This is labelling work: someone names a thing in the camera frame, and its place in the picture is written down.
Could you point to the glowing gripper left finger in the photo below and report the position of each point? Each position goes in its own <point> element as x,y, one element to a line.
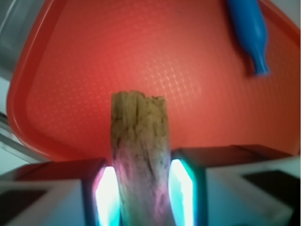
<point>66,193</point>

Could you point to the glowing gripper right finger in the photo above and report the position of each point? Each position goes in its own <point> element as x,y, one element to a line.
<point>236,185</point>

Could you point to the brown wood chip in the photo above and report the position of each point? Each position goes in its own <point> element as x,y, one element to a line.
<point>141,158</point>

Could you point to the red plastic tray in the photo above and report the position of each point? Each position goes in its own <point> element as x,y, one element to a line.
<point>80,52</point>

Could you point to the blue plastic toy bottle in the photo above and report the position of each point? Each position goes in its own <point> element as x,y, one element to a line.
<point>251,32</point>

